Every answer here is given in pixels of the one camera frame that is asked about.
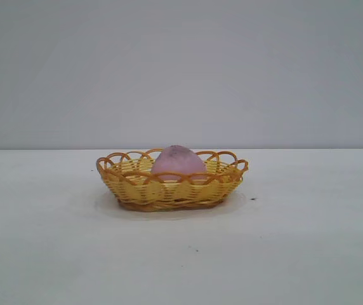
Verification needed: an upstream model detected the pink soft peach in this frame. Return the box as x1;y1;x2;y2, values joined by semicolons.
150;144;208;179

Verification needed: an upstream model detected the yellow woven wicker basket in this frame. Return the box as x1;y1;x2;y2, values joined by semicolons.
96;147;250;212

